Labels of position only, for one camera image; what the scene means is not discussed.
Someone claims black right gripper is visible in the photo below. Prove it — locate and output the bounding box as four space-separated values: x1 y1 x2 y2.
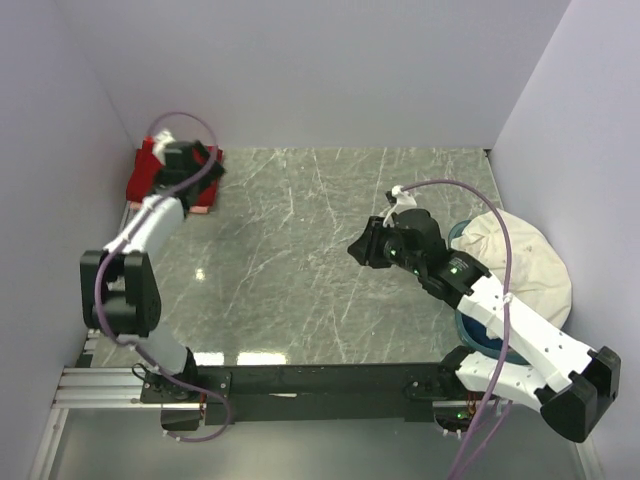
346 216 424 276

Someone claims red t shirt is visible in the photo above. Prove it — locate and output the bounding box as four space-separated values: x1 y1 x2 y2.
126 136 220 208

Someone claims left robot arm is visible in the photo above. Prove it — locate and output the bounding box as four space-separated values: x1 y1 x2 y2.
80 137 225 402

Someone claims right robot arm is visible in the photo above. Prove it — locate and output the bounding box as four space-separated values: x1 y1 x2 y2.
347 208 621 443

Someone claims folded pink t shirt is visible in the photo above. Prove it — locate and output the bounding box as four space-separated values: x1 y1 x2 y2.
128 202 211 215

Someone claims blue plastic basket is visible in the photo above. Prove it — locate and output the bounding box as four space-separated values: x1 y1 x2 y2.
448 220 528 365

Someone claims white crumpled t shirt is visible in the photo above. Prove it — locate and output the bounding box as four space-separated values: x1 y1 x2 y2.
452 211 572 329

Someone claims black base beam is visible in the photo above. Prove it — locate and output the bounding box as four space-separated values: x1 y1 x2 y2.
140 363 481 431

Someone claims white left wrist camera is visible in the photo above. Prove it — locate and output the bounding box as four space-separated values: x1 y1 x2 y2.
151 129 176 166

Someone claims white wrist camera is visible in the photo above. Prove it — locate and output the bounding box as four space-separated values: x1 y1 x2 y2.
151 129 176 166
381 185 417 227

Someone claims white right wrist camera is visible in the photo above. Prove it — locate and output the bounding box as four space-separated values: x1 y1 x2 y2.
381 185 417 227

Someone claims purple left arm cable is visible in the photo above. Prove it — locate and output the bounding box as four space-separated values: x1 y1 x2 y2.
94 112 235 445

